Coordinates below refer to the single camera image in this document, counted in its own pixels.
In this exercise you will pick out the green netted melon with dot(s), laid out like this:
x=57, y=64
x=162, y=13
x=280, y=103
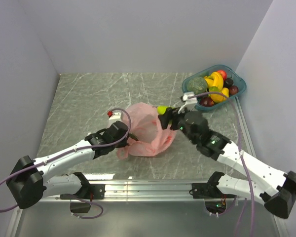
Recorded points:
x=197, y=85

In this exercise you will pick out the pink plastic bag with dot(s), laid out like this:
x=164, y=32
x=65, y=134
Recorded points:
x=145, y=125

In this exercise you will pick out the dark purple mangosteen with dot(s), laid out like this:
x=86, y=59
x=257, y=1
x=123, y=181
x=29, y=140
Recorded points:
x=228, y=82

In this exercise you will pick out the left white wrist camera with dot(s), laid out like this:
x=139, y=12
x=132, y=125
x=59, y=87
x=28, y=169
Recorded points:
x=114, y=117

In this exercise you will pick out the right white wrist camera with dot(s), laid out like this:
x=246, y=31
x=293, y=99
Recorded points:
x=189, y=99

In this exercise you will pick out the red apple in tray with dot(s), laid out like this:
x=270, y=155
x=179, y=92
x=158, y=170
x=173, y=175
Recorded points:
x=223, y=74

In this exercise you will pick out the dark green avocado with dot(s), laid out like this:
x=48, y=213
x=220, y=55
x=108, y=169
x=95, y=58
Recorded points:
x=132, y=136

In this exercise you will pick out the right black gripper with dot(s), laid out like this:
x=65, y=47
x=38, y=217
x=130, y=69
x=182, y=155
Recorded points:
x=170, y=113

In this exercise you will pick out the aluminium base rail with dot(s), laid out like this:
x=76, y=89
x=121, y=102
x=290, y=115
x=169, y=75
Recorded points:
x=151, y=190

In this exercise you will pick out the yellow orange mango with leaf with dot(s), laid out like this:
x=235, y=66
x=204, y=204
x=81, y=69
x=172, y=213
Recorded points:
x=216, y=94

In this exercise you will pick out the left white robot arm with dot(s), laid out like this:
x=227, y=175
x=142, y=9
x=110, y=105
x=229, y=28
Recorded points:
x=34, y=179

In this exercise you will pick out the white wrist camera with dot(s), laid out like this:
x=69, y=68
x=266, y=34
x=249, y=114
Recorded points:
x=114, y=117
x=189, y=99

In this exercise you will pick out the dark red apple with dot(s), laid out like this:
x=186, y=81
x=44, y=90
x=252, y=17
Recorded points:
x=207, y=102

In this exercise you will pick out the teal plastic tray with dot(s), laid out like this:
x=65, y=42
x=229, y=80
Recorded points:
x=238, y=81

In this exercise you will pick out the yellow banana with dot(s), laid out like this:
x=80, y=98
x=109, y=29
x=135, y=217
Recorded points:
x=215, y=79

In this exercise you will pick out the dark red plum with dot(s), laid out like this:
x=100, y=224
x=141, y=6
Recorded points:
x=233, y=90

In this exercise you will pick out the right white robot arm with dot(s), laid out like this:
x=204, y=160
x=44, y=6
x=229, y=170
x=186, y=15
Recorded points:
x=273, y=188

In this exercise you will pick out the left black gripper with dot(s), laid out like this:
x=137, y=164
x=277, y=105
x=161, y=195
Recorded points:
x=123, y=143

